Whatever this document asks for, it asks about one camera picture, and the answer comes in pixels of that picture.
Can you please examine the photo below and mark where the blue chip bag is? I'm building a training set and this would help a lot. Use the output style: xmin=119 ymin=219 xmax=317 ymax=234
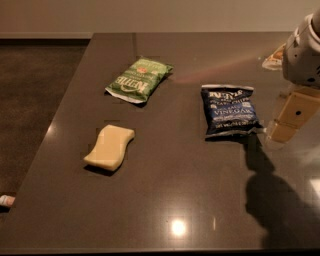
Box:
xmin=201 ymin=84 xmax=264 ymax=138

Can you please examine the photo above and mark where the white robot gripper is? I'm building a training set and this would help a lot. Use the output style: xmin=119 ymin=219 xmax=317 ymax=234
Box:
xmin=262 ymin=9 xmax=320 ymax=144

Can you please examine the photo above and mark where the yellow sponge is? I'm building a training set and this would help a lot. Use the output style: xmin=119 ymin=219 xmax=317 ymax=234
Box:
xmin=84 ymin=125 xmax=135 ymax=171

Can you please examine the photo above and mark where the small white item at edge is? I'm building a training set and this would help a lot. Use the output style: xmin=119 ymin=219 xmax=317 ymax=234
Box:
xmin=0 ymin=195 xmax=15 ymax=208

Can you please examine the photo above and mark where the green chip bag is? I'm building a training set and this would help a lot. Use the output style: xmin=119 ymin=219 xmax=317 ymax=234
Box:
xmin=105 ymin=57 xmax=173 ymax=104

